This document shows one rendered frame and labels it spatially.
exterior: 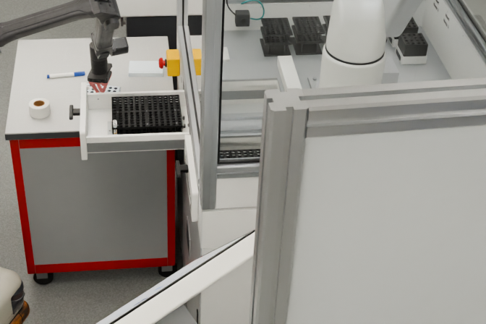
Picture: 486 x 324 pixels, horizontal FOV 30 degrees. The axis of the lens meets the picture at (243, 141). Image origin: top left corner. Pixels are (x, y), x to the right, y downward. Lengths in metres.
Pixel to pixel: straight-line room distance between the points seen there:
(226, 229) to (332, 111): 1.62
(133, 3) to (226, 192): 1.37
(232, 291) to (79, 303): 0.98
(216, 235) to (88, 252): 1.02
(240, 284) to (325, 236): 1.64
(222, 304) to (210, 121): 0.67
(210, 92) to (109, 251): 1.35
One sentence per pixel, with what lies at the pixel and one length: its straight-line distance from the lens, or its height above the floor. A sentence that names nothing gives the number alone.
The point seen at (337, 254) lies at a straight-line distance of 1.11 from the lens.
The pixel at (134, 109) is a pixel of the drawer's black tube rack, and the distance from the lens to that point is 2.96.
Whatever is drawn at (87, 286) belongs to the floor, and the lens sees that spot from 3.63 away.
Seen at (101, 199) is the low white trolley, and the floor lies 0.44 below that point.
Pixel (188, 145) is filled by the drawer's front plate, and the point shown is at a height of 0.93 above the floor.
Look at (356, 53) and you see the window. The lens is 2.29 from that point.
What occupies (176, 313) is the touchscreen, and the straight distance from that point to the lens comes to 2.06.
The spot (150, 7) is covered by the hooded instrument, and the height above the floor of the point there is 0.84.
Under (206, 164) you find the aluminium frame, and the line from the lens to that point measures 2.39.
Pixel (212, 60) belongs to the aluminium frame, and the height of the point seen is 1.42.
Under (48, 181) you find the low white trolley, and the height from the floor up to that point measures 0.54.
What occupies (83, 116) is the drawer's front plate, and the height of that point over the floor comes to 0.93.
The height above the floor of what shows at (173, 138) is 0.88.
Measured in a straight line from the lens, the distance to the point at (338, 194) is 1.05.
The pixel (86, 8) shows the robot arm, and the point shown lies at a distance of 2.59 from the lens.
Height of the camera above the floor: 2.58
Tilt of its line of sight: 37 degrees down
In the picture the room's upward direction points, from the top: 3 degrees clockwise
